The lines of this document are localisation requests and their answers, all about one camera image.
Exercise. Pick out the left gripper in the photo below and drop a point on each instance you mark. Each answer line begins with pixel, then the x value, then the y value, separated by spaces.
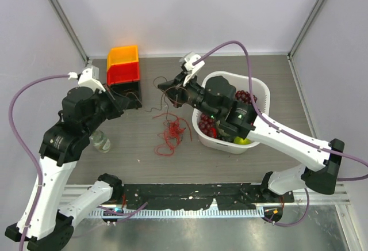
pixel 119 103

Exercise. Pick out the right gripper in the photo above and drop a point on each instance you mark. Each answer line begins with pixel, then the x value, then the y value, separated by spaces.
pixel 175 94

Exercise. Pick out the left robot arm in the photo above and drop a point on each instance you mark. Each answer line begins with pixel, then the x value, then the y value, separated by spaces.
pixel 45 225

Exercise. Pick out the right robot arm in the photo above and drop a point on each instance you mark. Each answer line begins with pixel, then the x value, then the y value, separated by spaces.
pixel 215 97

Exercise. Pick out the black plastic bin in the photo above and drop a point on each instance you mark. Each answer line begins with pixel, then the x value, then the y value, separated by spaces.
pixel 131 90

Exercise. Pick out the red plastic bin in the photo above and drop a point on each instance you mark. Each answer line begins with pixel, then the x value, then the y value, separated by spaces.
pixel 123 73

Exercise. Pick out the clear glass bottle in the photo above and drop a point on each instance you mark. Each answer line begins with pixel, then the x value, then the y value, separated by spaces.
pixel 100 141

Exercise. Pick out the red grape bunch front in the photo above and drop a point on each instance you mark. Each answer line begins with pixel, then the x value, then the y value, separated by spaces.
pixel 207 126

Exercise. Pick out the yellow plastic bin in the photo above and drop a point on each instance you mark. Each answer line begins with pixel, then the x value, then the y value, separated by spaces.
pixel 122 55

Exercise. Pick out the green netted melon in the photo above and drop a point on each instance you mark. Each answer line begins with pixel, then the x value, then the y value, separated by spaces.
pixel 222 127

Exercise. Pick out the dark red grape bunch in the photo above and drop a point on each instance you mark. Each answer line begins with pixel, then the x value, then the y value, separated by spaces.
pixel 243 96

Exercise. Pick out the white fruit basket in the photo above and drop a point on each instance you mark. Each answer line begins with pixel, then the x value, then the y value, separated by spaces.
pixel 258 89

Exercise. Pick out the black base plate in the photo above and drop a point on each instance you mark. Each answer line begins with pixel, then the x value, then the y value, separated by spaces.
pixel 228 196

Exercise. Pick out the white slotted cable duct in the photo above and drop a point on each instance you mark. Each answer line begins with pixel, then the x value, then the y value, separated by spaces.
pixel 212 212

